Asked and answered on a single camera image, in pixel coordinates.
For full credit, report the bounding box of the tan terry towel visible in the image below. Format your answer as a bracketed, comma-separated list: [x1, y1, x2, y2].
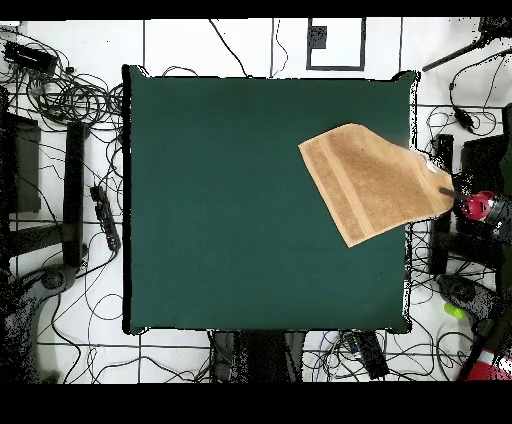
[297, 122, 456, 248]

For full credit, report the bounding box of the black flat panel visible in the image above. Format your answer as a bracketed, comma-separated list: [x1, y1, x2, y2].
[455, 135, 507, 257]
[0, 113, 42, 215]

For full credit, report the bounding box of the dark green sheet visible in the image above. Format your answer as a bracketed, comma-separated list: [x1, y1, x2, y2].
[474, 101, 512, 353]

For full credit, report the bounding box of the black power adapter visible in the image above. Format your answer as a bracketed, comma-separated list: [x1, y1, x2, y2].
[452, 107, 476, 134]

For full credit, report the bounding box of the black tripod base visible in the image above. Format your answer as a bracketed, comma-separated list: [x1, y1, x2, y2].
[15, 264, 81, 305]
[435, 273, 505, 321]

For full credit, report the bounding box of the yellow-green ball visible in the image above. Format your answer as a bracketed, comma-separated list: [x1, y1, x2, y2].
[442, 302, 467, 320]

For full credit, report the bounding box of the black rod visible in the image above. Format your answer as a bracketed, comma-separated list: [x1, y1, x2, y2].
[420, 38, 491, 74]

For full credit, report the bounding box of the black power box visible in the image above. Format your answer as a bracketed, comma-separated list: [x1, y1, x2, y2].
[351, 330, 390, 380]

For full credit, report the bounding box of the dark green table cloth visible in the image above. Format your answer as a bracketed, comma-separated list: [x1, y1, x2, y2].
[121, 63, 419, 335]

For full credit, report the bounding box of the black power strip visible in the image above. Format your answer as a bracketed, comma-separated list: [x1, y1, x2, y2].
[89, 184, 122, 252]

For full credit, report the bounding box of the black box device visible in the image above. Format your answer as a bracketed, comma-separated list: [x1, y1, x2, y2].
[2, 40, 59, 76]

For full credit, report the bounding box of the grey square frame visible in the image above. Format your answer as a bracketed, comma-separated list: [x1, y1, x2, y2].
[306, 17, 367, 72]

